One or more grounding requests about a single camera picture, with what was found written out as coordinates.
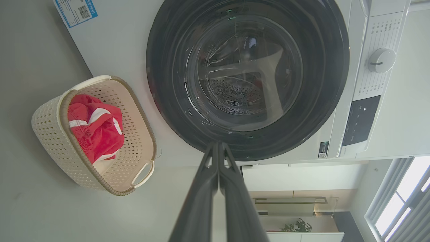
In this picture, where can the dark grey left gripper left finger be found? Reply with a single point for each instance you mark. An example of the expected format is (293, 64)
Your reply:
(198, 208)

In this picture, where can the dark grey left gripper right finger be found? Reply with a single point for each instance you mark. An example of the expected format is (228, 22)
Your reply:
(238, 208)

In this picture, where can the red and white garment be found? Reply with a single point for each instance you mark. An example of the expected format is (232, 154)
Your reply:
(100, 134)

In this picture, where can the black round glass washer door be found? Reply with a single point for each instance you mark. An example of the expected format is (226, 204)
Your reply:
(168, 84)

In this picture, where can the cream perforated laundry basket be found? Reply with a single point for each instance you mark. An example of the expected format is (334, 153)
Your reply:
(50, 134)

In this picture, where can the white front-load washing machine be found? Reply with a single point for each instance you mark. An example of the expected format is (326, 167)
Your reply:
(127, 50)

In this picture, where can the beige glass-front cabinet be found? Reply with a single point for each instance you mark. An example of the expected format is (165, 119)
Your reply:
(289, 205)

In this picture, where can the green potted plant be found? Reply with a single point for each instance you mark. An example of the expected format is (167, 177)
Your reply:
(297, 227)

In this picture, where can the white low cabinet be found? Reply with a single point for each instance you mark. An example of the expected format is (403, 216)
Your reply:
(305, 237)

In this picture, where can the black touch control panel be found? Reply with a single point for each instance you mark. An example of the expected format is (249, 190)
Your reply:
(361, 121)

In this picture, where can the white framed window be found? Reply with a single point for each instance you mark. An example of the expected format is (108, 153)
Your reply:
(403, 201)

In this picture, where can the white round control knob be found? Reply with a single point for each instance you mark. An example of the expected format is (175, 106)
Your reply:
(381, 60)

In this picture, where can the blue energy label sticker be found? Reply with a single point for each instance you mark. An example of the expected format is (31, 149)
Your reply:
(75, 11)

